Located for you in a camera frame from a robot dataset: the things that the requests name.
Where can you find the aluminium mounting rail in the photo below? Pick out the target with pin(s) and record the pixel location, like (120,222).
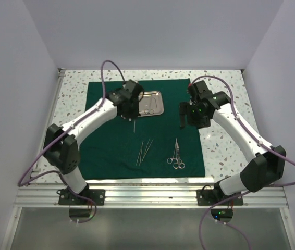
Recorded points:
(142,195)

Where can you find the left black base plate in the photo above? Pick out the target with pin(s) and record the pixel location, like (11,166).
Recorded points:
(66,198)

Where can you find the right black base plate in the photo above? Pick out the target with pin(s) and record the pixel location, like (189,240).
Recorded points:
(204,198)

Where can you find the steel ring-handled forceps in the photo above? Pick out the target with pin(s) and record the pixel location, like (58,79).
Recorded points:
(174,159)

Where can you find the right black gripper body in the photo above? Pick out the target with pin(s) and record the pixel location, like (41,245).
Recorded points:
(195,117)

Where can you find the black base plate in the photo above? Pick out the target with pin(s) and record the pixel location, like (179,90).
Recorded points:
(66,198)
(204,198)

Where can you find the dark green surgical cloth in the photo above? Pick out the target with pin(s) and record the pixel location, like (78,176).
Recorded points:
(111,151)

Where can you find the small steel scissors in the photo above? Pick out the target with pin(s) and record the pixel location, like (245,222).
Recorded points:
(149,106)

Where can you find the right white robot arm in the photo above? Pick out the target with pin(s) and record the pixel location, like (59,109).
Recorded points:
(265,162)

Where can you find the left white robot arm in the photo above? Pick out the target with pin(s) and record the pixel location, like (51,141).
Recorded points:
(61,145)

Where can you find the steel instrument tray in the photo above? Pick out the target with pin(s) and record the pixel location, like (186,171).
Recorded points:
(158,105)

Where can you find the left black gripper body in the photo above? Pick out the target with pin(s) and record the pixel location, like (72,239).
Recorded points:
(134,110)

